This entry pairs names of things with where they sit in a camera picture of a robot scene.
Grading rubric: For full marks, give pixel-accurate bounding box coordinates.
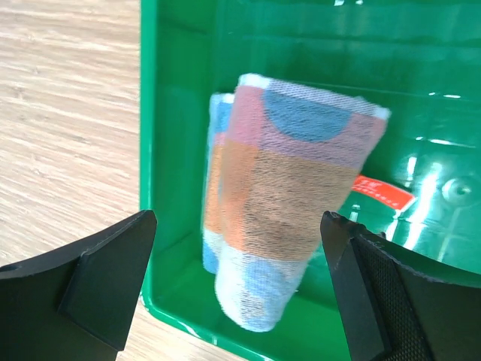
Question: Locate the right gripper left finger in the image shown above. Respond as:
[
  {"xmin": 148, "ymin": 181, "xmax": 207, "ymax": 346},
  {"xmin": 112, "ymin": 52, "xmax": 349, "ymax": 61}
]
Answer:
[{"xmin": 1, "ymin": 210, "xmax": 157, "ymax": 360}]

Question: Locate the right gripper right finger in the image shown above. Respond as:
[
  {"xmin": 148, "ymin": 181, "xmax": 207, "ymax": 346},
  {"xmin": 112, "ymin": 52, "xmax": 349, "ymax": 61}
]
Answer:
[{"xmin": 320, "ymin": 211, "xmax": 480, "ymax": 361}]

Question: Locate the blue polka dot towel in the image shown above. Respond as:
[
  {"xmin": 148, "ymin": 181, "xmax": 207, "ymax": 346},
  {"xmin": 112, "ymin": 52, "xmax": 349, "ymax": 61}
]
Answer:
[{"xmin": 202, "ymin": 74, "xmax": 391, "ymax": 332}]

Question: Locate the red tray label sticker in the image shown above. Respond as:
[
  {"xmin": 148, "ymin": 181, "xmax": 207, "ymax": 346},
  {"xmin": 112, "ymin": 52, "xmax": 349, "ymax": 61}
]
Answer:
[{"xmin": 349, "ymin": 175, "xmax": 416, "ymax": 219}]

